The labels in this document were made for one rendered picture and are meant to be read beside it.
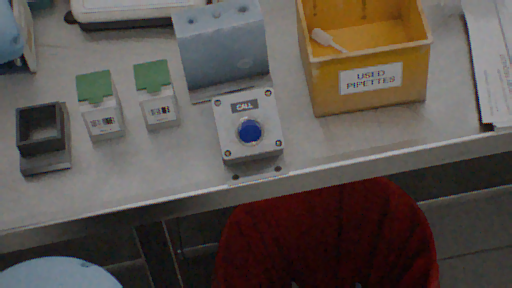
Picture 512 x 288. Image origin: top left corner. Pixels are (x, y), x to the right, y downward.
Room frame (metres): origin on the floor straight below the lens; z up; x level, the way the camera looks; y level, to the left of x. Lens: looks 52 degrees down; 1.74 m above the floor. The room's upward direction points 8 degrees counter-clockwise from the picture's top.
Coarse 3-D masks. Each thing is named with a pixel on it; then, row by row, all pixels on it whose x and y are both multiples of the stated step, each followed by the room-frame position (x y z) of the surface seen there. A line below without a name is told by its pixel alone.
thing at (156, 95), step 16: (144, 64) 0.76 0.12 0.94; (160, 64) 0.75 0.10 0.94; (144, 80) 0.73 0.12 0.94; (160, 80) 0.73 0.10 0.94; (144, 96) 0.72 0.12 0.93; (160, 96) 0.72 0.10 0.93; (144, 112) 0.71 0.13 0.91; (160, 112) 0.71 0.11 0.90; (176, 112) 0.72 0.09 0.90; (160, 128) 0.71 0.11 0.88
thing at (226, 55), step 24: (240, 0) 0.80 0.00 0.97; (192, 24) 0.78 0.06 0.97; (216, 24) 0.77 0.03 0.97; (240, 24) 0.77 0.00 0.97; (192, 48) 0.76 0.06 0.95; (216, 48) 0.76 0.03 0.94; (240, 48) 0.77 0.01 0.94; (264, 48) 0.77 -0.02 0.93; (192, 72) 0.76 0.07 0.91; (216, 72) 0.76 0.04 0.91; (240, 72) 0.77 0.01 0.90; (264, 72) 0.77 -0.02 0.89; (192, 96) 0.75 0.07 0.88; (216, 96) 0.75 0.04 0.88
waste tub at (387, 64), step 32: (320, 0) 0.83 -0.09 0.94; (352, 0) 0.83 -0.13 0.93; (384, 0) 0.83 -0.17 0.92; (416, 0) 0.76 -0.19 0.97; (352, 32) 0.82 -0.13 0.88; (384, 32) 0.81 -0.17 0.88; (416, 32) 0.75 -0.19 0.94; (320, 64) 0.70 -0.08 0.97; (352, 64) 0.70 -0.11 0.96; (384, 64) 0.70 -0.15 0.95; (416, 64) 0.70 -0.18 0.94; (320, 96) 0.70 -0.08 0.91; (352, 96) 0.70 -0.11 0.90; (384, 96) 0.70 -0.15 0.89; (416, 96) 0.70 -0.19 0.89
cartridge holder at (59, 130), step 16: (16, 112) 0.74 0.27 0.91; (32, 112) 0.74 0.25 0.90; (48, 112) 0.74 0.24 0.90; (64, 112) 0.75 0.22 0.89; (16, 128) 0.71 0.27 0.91; (32, 128) 0.73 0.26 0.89; (48, 128) 0.73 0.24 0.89; (64, 128) 0.72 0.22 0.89; (16, 144) 0.69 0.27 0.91; (32, 144) 0.69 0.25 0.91; (48, 144) 0.69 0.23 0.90; (64, 144) 0.69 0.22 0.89; (32, 160) 0.68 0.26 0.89; (48, 160) 0.68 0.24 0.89; (64, 160) 0.68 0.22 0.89
